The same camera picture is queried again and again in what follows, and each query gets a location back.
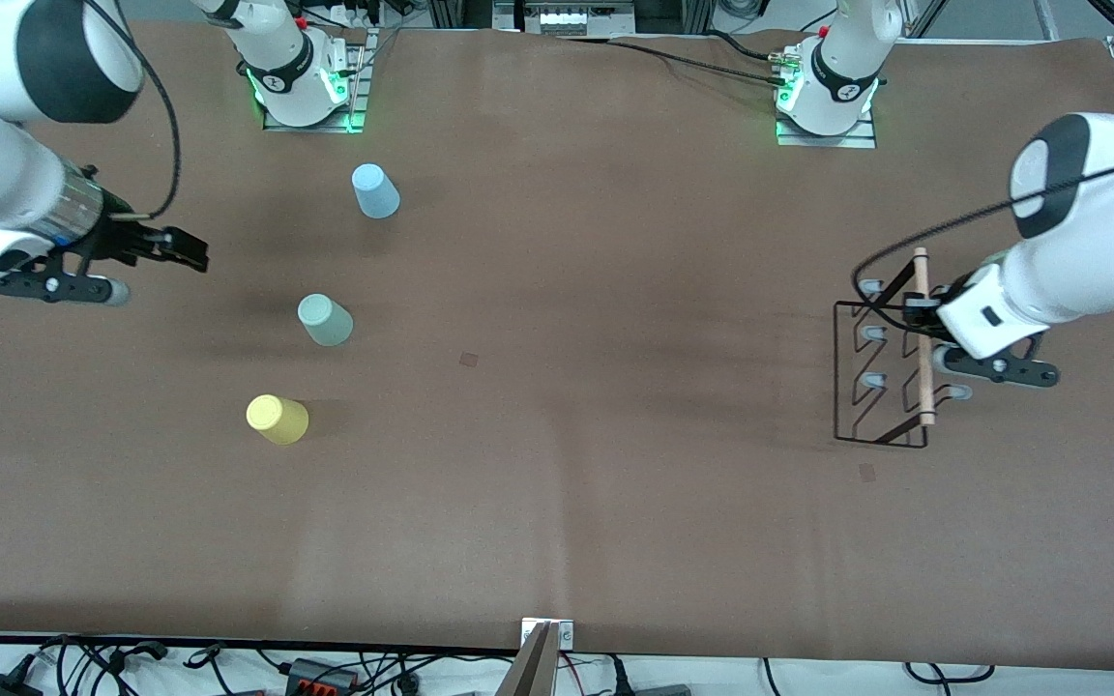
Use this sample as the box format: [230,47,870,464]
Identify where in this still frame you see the black wire cup holder rack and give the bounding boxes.
[833,246,974,450]

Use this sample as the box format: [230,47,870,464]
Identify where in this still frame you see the sage green plastic cup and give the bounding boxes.
[297,294,355,348]

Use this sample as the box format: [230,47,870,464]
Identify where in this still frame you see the yellow plastic cup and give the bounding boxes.
[246,394,310,447]

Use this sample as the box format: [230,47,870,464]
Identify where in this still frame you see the light blue plastic cup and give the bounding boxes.
[351,163,401,220]

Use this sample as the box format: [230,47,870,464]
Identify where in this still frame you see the black box with orange connectors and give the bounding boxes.
[284,657,361,693]

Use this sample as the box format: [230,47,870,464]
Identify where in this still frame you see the white power strip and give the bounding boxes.
[494,0,637,40]

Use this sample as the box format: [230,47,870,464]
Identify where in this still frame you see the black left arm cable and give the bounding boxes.
[852,143,1114,325]

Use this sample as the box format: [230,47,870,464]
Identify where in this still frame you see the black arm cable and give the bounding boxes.
[852,143,1114,325]
[81,0,181,221]

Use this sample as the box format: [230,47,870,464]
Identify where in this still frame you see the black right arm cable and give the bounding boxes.
[81,0,181,221]

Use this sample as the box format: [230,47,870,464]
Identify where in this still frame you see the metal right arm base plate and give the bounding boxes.
[262,29,379,134]

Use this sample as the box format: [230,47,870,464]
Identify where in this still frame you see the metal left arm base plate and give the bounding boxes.
[776,111,879,149]

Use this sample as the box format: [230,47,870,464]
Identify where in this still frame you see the thick black table cable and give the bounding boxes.
[608,29,800,71]

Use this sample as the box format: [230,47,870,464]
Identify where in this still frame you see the black looped floor cable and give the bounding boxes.
[905,662,995,683]

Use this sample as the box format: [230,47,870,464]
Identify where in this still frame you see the metal bracket plate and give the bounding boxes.
[521,619,574,649]

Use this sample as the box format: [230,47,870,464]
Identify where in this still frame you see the aluminium profile post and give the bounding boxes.
[497,622,560,696]

